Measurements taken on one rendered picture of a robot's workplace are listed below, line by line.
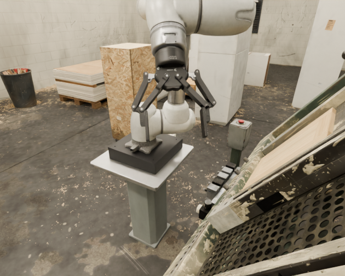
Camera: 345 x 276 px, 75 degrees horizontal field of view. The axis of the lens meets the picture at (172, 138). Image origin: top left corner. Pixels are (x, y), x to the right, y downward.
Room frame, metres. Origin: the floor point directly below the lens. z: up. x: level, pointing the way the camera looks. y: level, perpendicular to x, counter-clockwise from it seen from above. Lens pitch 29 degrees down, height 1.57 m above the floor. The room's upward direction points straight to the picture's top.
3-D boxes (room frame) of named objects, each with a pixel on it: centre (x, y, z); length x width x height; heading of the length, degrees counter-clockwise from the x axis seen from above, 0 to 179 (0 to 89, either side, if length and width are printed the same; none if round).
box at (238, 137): (1.38, -0.46, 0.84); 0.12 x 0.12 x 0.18; 55
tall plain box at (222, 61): (3.74, -0.82, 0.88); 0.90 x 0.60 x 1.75; 151
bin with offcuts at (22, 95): (4.24, 2.90, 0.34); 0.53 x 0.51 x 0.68; 61
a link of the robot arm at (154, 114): (1.27, 0.17, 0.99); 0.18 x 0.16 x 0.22; 100
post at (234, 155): (1.38, -0.46, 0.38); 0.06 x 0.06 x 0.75; 55
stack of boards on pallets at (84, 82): (5.30, 1.29, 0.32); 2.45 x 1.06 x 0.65; 151
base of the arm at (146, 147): (1.25, 0.19, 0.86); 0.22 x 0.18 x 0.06; 152
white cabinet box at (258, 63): (5.84, -2.09, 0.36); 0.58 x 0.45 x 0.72; 61
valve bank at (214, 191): (0.97, -0.26, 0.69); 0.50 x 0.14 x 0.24; 145
